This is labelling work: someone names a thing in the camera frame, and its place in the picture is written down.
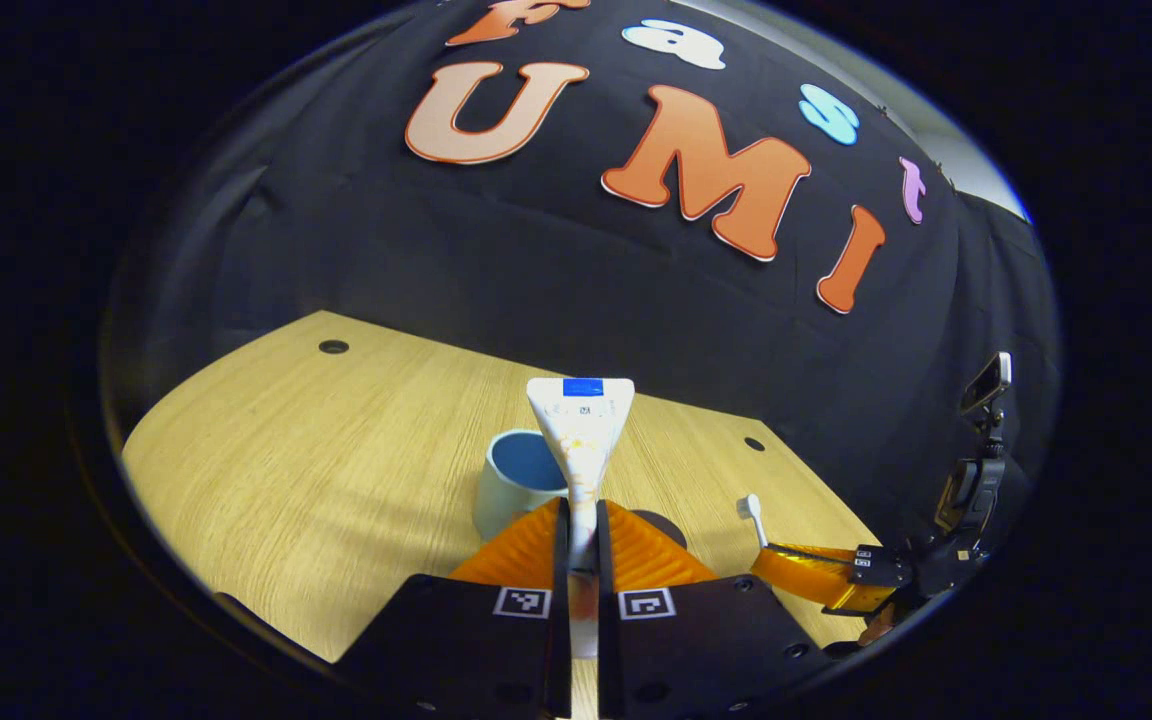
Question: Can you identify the white toothpaste tube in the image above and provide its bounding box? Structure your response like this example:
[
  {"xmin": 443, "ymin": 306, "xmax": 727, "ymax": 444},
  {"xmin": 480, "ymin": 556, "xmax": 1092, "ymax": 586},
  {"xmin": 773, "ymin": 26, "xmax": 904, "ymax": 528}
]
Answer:
[{"xmin": 525, "ymin": 376, "xmax": 636, "ymax": 661}]

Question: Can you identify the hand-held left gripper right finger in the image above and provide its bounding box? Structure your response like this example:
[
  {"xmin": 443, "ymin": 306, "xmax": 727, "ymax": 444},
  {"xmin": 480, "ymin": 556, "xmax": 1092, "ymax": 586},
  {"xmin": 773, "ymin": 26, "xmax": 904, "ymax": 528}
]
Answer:
[{"xmin": 596, "ymin": 497, "xmax": 837, "ymax": 720}]

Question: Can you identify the dark round coaster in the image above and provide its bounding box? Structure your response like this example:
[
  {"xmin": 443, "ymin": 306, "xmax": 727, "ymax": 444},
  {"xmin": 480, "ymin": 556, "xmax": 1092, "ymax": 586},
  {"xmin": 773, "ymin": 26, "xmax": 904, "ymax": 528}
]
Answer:
[{"xmin": 636, "ymin": 509, "xmax": 689, "ymax": 551}]

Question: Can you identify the black backdrop cloth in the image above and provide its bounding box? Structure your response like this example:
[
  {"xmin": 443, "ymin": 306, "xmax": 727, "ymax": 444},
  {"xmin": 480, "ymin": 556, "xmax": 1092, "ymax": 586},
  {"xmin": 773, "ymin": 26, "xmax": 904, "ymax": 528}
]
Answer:
[{"xmin": 101, "ymin": 0, "xmax": 1062, "ymax": 561}]

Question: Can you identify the pale cup with blue inside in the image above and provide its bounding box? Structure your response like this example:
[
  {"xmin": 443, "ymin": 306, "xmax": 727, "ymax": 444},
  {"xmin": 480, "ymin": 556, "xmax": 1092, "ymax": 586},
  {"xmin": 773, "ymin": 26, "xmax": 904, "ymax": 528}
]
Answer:
[{"xmin": 472, "ymin": 430, "xmax": 570, "ymax": 543}]

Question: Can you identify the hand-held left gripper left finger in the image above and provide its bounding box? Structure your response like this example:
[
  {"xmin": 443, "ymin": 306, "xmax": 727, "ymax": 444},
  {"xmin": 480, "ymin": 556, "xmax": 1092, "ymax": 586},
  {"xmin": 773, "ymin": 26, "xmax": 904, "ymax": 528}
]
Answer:
[{"xmin": 336, "ymin": 497, "xmax": 573, "ymax": 720}]

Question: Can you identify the white toothbrush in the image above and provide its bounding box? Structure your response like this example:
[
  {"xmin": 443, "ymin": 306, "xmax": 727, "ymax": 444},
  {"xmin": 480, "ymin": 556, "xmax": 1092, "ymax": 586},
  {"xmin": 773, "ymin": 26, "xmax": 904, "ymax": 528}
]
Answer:
[{"xmin": 735, "ymin": 493, "xmax": 770, "ymax": 551}]

